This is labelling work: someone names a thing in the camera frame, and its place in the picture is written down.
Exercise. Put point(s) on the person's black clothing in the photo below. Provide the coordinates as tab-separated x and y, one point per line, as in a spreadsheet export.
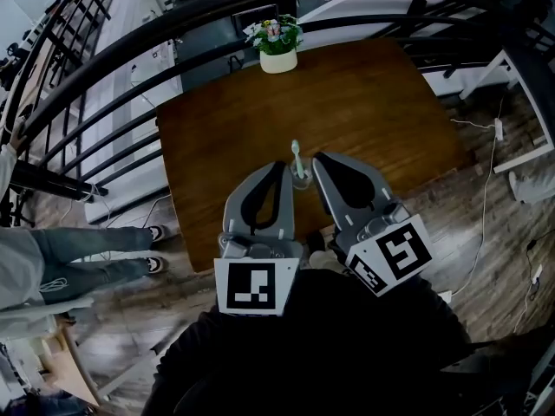
312	353

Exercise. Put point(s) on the white power strip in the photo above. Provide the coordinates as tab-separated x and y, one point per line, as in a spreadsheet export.
498	129

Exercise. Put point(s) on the green toothbrush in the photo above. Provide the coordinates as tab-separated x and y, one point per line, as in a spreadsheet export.
296	158

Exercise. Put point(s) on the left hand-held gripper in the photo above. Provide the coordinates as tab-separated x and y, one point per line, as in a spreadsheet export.
251	290

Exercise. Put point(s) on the black chair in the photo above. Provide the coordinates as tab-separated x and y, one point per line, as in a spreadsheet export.
255	21

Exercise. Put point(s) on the clear glass cup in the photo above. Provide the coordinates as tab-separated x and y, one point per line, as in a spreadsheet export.
302	180

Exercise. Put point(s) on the potted flowers in white pot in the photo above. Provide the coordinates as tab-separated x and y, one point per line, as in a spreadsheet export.
277	46

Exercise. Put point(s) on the white power adapter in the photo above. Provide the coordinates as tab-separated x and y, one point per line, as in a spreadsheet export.
537	273

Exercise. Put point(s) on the white frame table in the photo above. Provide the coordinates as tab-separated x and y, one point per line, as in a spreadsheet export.
526	102

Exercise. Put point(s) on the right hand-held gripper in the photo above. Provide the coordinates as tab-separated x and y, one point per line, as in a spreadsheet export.
392	249

